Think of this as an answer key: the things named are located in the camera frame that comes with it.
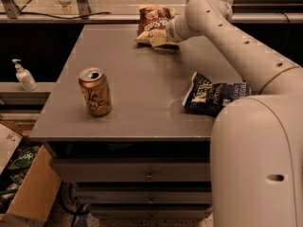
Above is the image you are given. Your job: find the brown chip bag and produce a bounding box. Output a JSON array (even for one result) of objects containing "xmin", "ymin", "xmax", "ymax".
[{"xmin": 135, "ymin": 4, "xmax": 175, "ymax": 45}]

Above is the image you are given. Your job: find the orange soda can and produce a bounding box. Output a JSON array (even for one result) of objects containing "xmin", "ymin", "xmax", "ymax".
[{"xmin": 79, "ymin": 67, "xmax": 112, "ymax": 116}]

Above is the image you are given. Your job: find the black cable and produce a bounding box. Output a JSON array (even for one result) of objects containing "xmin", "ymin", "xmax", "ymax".
[{"xmin": 0, "ymin": 10, "xmax": 112, "ymax": 20}]

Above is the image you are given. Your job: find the green snack package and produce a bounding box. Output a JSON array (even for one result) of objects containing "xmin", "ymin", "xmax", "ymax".
[{"xmin": 9, "ymin": 146, "xmax": 40, "ymax": 170}]

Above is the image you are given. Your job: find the grey drawer cabinet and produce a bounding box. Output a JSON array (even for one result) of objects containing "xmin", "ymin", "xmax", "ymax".
[{"xmin": 30, "ymin": 25, "xmax": 241, "ymax": 219}]

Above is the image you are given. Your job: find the cardboard box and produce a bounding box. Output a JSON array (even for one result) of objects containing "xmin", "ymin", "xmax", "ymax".
[{"xmin": 0, "ymin": 124, "xmax": 61, "ymax": 227}]

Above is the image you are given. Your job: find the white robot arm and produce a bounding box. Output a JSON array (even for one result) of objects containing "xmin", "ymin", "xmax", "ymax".
[{"xmin": 166, "ymin": 0, "xmax": 303, "ymax": 227}]

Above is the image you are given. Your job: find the blue chip bag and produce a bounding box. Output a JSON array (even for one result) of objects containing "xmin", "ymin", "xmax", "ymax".
[{"xmin": 182, "ymin": 72, "xmax": 252, "ymax": 117}]

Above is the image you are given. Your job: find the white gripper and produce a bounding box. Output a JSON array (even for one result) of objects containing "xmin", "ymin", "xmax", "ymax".
[{"xmin": 150, "ymin": 16, "xmax": 184, "ymax": 47}]

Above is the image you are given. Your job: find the white pump bottle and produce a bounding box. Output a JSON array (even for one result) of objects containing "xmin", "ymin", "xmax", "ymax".
[{"xmin": 12, "ymin": 59, "xmax": 38, "ymax": 91}]

